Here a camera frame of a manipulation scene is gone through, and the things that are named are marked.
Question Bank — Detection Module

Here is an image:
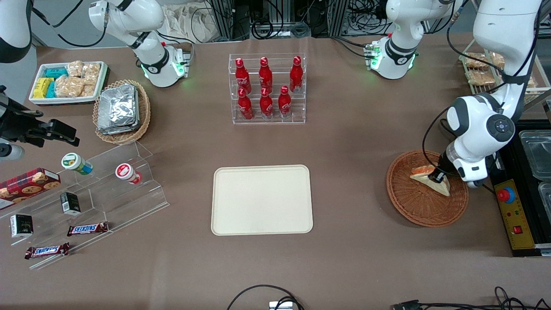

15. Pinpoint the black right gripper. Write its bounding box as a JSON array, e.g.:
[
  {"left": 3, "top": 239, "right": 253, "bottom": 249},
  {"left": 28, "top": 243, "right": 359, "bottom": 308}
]
[{"left": 0, "top": 97, "right": 80, "bottom": 147}]

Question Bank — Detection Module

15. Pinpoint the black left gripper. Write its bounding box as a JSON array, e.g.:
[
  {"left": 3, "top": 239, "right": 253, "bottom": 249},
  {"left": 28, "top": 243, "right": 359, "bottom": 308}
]
[{"left": 430, "top": 160, "right": 460, "bottom": 183}]

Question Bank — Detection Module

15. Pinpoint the triangular sandwich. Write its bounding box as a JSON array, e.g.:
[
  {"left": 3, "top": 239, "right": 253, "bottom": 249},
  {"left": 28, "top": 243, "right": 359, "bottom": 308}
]
[{"left": 409, "top": 165, "right": 451, "bottom": 197}]

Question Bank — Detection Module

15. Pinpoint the round brown wicker basket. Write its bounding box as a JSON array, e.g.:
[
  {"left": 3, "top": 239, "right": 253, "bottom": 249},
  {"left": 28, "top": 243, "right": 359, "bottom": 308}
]
[{"left": 386, "top": 149, "right": 469, "bottom": 227}]

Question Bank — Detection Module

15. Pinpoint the oval light wicker basket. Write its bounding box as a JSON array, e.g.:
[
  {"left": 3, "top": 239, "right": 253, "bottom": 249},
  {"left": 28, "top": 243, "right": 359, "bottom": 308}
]
[{"left": 93, "top": 80, "right": 151, "bottom": 145}]

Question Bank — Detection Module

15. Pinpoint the cream plastic tray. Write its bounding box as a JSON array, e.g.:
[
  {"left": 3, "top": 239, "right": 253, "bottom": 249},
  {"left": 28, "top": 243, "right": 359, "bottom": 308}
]
[{"left": 211, "top": 165, "right": 313, "bottom": 236}]

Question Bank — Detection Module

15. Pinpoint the green lid yogurt cup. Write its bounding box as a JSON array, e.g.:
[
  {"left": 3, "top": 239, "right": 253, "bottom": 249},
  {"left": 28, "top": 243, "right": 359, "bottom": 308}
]
[{"left": 61, "top": 153, "right": 93, "bottom": 176}]

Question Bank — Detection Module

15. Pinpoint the white rectangular snack bin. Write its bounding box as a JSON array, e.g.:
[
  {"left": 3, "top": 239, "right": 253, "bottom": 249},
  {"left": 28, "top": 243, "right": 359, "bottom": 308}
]
[{"left": 29, "top": 61, "right": 108, "bottom": 106}]

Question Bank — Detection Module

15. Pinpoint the yellow snack pack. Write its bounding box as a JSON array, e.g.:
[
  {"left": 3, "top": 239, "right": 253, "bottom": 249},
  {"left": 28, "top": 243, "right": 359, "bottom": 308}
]
[{"left": 33, "top": 77, "right": 54, "bottom": 99}]

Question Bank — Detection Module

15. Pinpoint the red tartan cookie box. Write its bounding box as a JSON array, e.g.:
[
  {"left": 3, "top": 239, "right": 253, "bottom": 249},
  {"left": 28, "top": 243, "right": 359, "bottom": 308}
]
[{"left": 0, "top": 168, "right": 61, "bottom": 211}]

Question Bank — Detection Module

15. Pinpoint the small black drink carton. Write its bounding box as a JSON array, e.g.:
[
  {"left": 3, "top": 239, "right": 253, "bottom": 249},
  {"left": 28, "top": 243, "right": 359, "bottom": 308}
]
[
  {"left": 60, "top": 192, "right": 81, "bottom": 216},
  {"left": 10, "top": 214, "right": 34, "bottom": 238}
]

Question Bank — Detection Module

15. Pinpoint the red lid yogurt cup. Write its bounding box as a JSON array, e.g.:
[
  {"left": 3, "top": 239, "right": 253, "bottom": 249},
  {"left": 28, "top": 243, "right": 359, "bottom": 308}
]
[{"left": 115, "top": 163, "right": 142, "bottom": 185}]

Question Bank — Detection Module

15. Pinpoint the clear acrylic stepped display stand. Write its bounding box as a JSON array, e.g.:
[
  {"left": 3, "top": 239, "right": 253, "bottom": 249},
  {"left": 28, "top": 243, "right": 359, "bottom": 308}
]
[{"left": 0, "top": 140, "right": 170, "bottom": 270}]

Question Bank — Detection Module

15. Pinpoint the yellow control panel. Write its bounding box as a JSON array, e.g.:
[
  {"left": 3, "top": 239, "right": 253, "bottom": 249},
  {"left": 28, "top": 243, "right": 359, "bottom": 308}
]
[{"left": 494, "top": 179, "right": 536, "bottom": 250}]

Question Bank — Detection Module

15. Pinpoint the black appliance box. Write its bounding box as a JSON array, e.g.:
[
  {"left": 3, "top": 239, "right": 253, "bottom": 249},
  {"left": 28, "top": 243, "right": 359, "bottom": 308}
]
[{"left": 491, "top": 118, "right": 551, "bottom": 257}]

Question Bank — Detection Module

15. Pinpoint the Snickers chocolate bar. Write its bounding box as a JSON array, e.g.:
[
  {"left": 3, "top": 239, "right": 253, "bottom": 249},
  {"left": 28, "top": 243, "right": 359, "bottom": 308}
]
[
  {"left": 25, "top": 242, "right": 70, "bottom": 260},
  {"left": 67, "top": 222, "right": 109, "bottom": 237}
]

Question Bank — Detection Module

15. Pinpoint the clear plastic container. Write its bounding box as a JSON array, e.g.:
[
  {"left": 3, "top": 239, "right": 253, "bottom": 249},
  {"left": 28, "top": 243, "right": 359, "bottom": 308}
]
[
  {"left": 538, "top": 181, "right": 551, "bottom": 211},
  {"left": 519, "top": 130, "right": 551, "bottom": 181}
]

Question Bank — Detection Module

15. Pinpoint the grey metal bar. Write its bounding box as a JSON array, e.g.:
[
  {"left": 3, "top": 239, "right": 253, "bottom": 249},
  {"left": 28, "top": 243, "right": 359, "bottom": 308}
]
[{"left": 523, "top": 90, "right": 551, "bottom": 113}]

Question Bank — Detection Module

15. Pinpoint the clear acrylic bottle rack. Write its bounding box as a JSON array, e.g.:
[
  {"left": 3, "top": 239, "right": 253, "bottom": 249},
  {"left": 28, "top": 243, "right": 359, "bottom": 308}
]
[{"left": 228, "top": 53, "right": 307, "bottom": 125}]

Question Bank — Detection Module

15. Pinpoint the white cloth bag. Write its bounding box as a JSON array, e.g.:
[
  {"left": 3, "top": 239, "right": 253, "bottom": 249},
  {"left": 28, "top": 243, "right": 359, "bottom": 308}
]
[{"left": 161, "top": 3, "right": 220, "bottom": 43}]

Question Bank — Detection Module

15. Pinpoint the red cola bottle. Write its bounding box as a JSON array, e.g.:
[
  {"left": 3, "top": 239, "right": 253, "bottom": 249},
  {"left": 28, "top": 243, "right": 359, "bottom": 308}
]
[
  {"left": 289, "top": 56, "right": 303, "bottom": 93},
  {"left": 259, "top": 57, "right": 273, "bottom": 91},
  {"left": 238, "top": 87, "right": 254, "bottom": 120},
  {"left": 235, "top": 58, "right": 251, "bottom": 93},
  {"left": 260, "top": 87, "right": 274, "bottom": 119},
  {"left": 278, "top": 85, "right": 292, "bottom": 118}
]

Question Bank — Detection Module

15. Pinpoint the metal equipment rack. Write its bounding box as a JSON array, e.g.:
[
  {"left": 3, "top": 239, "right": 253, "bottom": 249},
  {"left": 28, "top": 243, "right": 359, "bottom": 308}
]
[{"left": 207, "top": 0, "right": 388, "bottom": 40}]

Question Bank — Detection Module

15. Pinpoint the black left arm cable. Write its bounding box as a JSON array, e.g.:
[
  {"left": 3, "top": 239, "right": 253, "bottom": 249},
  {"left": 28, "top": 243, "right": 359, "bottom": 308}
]
[{"left": 423, "top": 0, "right": 544, "bottom": 173}]

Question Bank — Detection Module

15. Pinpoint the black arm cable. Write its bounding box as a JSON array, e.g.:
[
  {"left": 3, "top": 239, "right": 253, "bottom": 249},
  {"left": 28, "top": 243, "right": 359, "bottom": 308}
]
[
  {"left": 31, "top": 0, "right": 108, "bottom": 48},
  {"left": 423, "top": 0, "right": 544, "bottom": 173}
]

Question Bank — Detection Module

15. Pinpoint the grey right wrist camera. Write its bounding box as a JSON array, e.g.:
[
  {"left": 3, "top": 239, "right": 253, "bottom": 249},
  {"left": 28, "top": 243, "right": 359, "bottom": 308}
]
[{"left": 0, "top": 143, "right": 25, "bottom": 161}]

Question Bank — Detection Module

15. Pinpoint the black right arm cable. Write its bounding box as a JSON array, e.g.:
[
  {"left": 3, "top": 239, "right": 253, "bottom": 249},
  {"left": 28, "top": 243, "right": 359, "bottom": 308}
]
[{"left": 31, "top": 0, "right": 108, "bottom": 48}]

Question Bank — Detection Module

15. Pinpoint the white wire rack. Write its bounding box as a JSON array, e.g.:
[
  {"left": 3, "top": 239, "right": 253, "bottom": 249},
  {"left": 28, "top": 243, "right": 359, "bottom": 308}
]
[{"left": 458, "top": 39, "right": 551, "bottom": 113}]

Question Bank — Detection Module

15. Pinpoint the black cable with connector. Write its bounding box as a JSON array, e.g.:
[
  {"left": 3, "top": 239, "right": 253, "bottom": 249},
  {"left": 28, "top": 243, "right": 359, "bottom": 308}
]
[{"left": 392, "top": 299, "right": 551, "bottom": 310}]

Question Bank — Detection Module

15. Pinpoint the black coiled cable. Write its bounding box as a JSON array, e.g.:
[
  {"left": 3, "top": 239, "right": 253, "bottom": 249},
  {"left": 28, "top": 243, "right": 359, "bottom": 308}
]
[{"left": 494, "top": 286, "right": 551, "bottom": 310}]

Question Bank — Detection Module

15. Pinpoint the black looped cable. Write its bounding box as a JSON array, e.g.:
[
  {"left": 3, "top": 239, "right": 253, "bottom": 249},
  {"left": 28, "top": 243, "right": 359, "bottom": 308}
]
[{"left": 227, "top": 284, "right": 304, "bottom": 310}]

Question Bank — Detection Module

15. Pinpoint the black cable bundle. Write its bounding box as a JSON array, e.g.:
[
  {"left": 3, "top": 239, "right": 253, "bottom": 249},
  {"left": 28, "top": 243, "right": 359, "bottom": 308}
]
[{"left": 251, "top": 18, "right": 311, "bottom": 39}]

